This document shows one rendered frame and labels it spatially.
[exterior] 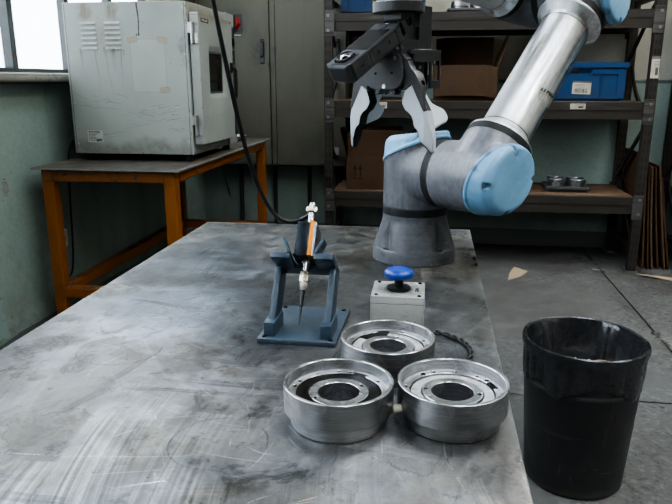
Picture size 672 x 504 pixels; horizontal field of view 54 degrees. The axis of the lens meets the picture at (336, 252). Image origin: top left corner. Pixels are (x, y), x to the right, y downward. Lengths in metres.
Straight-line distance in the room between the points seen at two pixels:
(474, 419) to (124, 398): 0.35
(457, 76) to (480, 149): 3.04
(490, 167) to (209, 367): 0.53
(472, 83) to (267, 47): 1.36
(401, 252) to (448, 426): 0.59
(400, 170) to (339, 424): 0.64
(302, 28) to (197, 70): 1.72
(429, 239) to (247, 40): 3.52
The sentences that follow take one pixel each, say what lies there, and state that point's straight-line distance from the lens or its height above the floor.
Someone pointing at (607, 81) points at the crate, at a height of 1.11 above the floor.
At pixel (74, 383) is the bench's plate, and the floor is 0.80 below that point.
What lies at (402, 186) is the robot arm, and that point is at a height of 0.94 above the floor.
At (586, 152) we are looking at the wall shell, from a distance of 4.77.
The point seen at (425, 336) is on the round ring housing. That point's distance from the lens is 0.77.
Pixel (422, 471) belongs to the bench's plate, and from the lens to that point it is 0.59.
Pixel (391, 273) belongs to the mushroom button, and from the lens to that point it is 0.87.
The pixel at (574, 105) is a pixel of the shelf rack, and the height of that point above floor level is 0.98.
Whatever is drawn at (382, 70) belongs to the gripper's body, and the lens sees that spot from 0.94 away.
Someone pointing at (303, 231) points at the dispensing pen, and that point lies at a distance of 0.85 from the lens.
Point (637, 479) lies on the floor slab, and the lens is 2.20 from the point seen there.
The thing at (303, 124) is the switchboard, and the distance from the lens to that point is 4.49.
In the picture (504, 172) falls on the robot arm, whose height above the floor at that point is 0.98.
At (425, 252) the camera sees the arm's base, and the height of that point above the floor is 0.83.
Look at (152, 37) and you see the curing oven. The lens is 2.93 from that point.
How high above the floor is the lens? 1.12
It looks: 15 degrees down
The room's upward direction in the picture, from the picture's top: straight up
